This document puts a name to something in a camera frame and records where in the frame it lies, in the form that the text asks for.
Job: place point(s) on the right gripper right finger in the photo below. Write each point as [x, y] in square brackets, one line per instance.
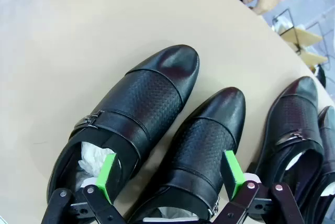
[236, 174]

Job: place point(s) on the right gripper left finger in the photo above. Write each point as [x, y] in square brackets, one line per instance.
[104, 179]

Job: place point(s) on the black leather buckle shoe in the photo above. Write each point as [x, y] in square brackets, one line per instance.
[295, 114]
[146, 95]
[209, 135]
[328, 140]

